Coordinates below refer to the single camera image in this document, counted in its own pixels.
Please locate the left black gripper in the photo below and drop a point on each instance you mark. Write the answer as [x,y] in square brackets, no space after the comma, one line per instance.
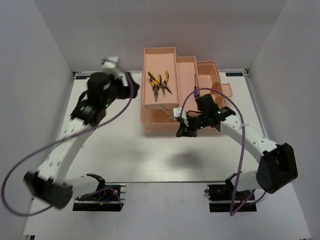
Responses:
[125,91]

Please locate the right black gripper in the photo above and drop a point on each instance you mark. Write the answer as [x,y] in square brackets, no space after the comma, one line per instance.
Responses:
[184,131]

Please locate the yellow needle-nose pliers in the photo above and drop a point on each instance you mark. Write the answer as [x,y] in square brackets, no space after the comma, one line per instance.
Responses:
[155,84]

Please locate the yellow side cutter pliers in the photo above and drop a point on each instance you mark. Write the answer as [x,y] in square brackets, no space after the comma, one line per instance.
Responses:
[164,84]

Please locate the blue handled screwdriver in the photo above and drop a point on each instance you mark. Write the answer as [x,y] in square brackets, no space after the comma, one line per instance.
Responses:
[195,89]

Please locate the pink plastic toolbox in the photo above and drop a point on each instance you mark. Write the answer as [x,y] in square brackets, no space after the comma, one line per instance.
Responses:
[156,116]

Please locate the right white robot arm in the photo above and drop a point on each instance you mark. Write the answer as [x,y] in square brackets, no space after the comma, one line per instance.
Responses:
[276,162]

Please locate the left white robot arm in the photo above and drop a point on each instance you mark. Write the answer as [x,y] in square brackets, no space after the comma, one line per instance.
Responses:
[48,183]

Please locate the left blue table label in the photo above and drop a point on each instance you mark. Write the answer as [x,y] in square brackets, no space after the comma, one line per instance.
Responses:
[82,77]

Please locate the blue table label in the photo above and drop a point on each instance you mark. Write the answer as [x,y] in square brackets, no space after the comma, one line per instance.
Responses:
[234,74]
[82,77]

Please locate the right blue table label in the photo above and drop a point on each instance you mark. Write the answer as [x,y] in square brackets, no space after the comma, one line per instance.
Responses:
[234,74]

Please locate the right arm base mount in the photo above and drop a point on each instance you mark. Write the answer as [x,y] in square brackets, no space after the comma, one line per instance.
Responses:
[220,201]

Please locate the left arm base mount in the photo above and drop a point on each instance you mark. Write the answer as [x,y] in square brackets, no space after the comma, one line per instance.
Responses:
[111,199]

